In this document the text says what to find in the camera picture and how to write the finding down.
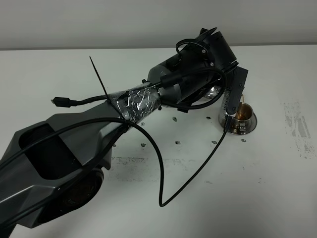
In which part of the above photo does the right stainless steel teacup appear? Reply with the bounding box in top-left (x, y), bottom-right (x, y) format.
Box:
top-left (232, 102), bottom-right (254, 132)

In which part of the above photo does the stainless steel teapot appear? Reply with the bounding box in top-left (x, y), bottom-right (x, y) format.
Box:
top-left (199, 85), bottom-right (221, 102)

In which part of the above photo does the right stainless steel saucer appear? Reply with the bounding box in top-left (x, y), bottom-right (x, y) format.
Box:
top-left (227, 109), bottom-right (257, 135)

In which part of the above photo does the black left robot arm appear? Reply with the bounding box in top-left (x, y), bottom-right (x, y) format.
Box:
top-left (0, 28), bottom-right (244, 228)

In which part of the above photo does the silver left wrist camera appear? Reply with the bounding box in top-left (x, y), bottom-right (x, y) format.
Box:
top-left (218, 89), bottom-right (230, 126)

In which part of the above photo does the black cable tie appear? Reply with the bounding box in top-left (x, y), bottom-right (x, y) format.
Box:
top-left (88, 57), bottom-right (129, 135)

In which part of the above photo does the black left camera bracket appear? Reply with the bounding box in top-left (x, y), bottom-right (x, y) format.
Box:
top-left (226, 67), bottom-right (248, 115)

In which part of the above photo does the loose black plug cable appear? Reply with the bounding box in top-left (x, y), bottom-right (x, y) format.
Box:
top-left (51, 94), bottom-right (109, 108)

